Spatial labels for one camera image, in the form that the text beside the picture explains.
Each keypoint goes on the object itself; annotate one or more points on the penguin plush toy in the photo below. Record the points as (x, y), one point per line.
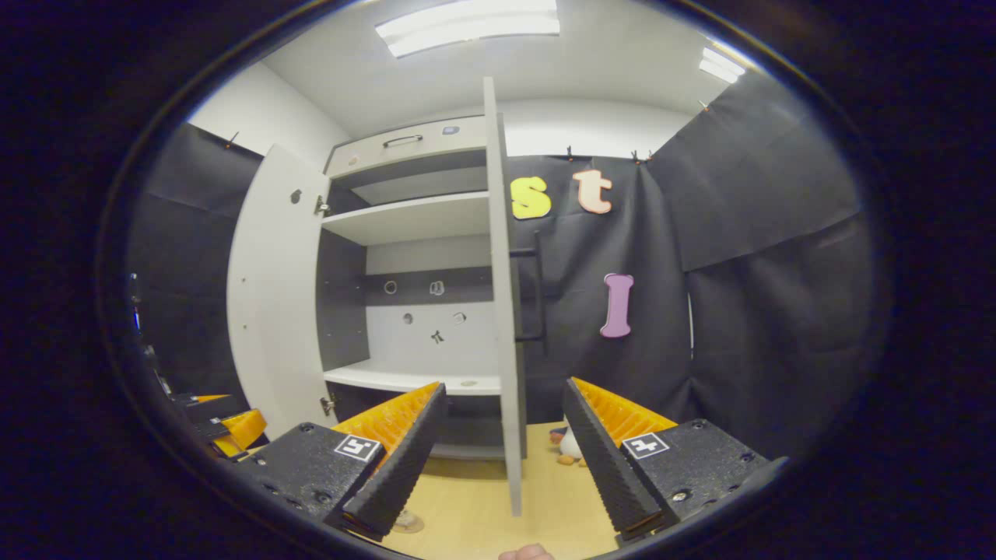
(569, 445)

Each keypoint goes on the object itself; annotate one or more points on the large ceiling light panel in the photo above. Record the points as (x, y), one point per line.
(467, 27)

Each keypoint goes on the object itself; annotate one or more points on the round cork coaster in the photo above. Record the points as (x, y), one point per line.
(408, 529)

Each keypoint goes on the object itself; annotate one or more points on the white and grey cabinet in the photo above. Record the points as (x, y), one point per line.
(405, 218)

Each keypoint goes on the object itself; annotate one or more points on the white cabinet drawer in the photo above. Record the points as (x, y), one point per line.
(467, 144)

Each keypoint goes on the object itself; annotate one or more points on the cluttered white side table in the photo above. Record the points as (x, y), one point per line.
(158, 373)

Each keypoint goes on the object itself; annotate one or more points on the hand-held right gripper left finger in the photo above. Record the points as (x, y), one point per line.
(405, 467)

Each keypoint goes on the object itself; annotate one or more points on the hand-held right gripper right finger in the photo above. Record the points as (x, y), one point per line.
(607, 467)

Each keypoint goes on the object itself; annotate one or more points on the black backdrop cloth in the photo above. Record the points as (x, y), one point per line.
(747, 311)

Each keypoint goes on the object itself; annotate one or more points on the small ceiling light panel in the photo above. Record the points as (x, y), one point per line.
(721, 66)

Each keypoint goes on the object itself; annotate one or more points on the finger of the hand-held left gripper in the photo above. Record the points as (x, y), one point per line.
(214, 411)
(243, 432)

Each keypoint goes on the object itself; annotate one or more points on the lit computer screen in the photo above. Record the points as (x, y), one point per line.
(136, 303)

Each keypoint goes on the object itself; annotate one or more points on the white cabinet door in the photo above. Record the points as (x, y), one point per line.
(272, 295)
(502, 311)

